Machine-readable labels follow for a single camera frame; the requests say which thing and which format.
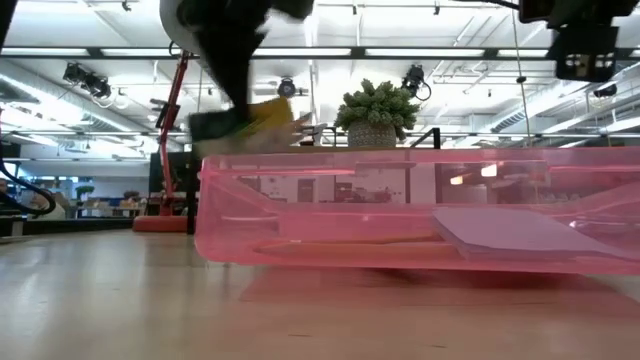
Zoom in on black monitor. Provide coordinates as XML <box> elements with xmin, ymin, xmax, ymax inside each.
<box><xmin>148</xmin><ymin>151</ymin><xmax>197</xmax><ymax>196</ymax></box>

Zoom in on black right camera cable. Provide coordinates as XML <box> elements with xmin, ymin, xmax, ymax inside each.
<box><xmin>449</xmin><ymin>0</ymin><xmax>522</xmax><ymax>11</ymax></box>

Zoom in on green yellow crayon box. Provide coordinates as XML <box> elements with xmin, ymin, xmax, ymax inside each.
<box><xmin>188</xmin><ymin>96</ymin><xmax>314</xmax><ymax>157</ymax></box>

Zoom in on red stand with round base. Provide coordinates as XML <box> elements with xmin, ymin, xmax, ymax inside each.
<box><xmin>132</xmin><ymin>49</ymin><xmax>191</xmax><ymax>234</ymax></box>

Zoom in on pink translucent plastic pencil case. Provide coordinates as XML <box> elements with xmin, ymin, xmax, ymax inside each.
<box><xmin>193</xmin><ymin>146</ymin><xmax>640</xmax><ymax>276</ymax></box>

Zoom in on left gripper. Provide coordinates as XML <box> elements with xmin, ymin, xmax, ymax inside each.
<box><xmin>177</xmin><ymin>0</ymin><xmax>316</xmax><ymax>122</ymax></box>

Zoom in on black overhead frame bar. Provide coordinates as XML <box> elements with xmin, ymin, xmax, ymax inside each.
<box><xmin>0</xmin><ymin>46</ymin><xmax>640</xmax><ymax>61</ymax></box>

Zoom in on black looped cable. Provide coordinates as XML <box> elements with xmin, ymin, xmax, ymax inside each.
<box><xmin>0</xmin><ymin>149</ymin><xmax>57</xmax><ymax>219</ymax></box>

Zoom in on wooden shelf with black frame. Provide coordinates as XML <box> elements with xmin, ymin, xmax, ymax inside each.
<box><xmin>185</xmin><ymin>127</ymin><xmax>445</xmax><ymax>236</ymax></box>

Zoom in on orange pencil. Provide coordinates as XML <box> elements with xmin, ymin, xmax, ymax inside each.
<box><xmin>255</xmin><ymin>239</ymin><xmax>464</xmax><ymax>262</ymax></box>

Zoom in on background work desk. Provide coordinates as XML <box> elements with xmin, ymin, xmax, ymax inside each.
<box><xmin>64</xmin><ymin>185</ymin><xmax>149</xmax><ymax>219</ymax></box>

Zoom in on person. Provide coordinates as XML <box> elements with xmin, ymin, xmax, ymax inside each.
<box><xmin>22</xmin><ymin>192</ymin><xmax>66</xmax><ymax>222</ymax></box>

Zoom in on black rig frame post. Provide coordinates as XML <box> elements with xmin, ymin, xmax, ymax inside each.
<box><xmin>0</xmin><ymin>0</ymin><xmax>19</xmax><ymax>52</ymax></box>

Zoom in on thin hanging cord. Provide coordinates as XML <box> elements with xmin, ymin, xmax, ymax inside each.
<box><xmin>509</xmin><ymin>0</ymin><xmax>535</xmax><ymax>149</ymax></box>

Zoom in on potted green plant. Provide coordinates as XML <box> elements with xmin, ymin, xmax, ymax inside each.
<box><xmin>333</xmin><ymin>78</ymin><xmax>421</xmax><ymax>148</ymax></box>

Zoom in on black and white device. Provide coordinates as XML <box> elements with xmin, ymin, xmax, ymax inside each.
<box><xmin>295</xmin><ymin>122</ymin><xmax>335</xmax><ymax>147</ymax></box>

